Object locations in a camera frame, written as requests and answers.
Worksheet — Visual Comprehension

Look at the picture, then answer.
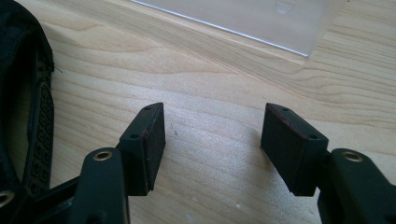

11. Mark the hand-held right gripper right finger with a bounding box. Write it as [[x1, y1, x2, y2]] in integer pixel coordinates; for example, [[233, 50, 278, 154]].
[[260, 103, 396, 224]]

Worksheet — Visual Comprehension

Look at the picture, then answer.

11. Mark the clear plastic sheet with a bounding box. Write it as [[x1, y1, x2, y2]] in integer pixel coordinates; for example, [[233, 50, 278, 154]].
[[130, 0, 347, 58]]

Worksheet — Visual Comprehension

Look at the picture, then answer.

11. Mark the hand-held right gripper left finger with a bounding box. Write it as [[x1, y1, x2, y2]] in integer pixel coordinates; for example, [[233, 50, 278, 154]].
[[68, 102, 166, 224]]

